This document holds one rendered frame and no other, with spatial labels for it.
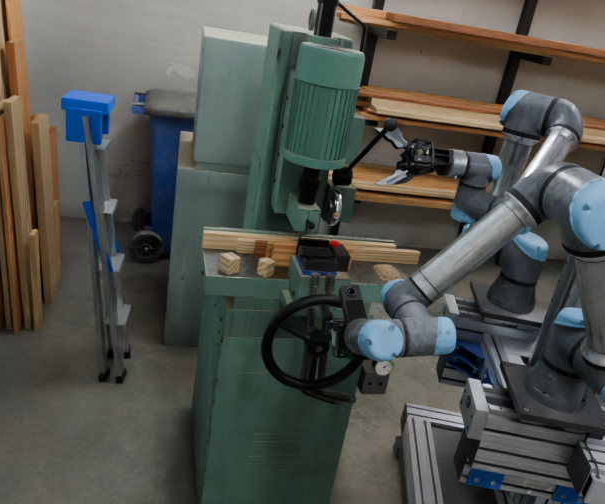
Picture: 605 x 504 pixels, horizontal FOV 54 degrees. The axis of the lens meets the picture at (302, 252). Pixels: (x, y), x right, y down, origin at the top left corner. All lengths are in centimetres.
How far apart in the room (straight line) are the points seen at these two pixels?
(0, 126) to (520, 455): 217
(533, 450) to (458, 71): 306
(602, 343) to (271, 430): 102
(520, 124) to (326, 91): 64
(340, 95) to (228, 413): 98
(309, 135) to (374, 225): 284
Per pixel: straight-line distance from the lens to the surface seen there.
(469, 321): 200
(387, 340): 113
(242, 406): 186
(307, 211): 170
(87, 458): 237
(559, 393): 158
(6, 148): 274
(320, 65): 158
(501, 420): 160
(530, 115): 193
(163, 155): 344
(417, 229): 453
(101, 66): 397
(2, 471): 237
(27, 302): 300
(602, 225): 118
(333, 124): 161
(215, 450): 197
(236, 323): 169
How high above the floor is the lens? 163
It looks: 23 degrees down
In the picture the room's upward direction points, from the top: 10 degrees clockwise
